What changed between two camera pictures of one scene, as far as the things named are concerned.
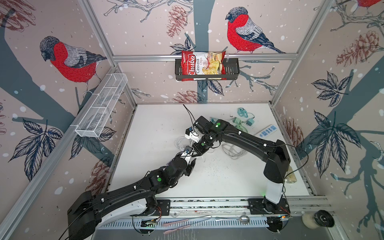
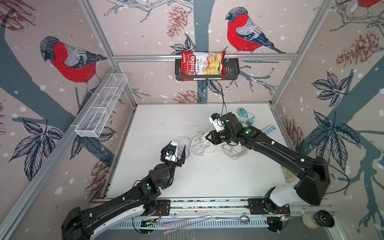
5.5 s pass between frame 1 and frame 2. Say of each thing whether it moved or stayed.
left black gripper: moved
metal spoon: stayed
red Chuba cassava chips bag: stayed
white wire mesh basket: stayed
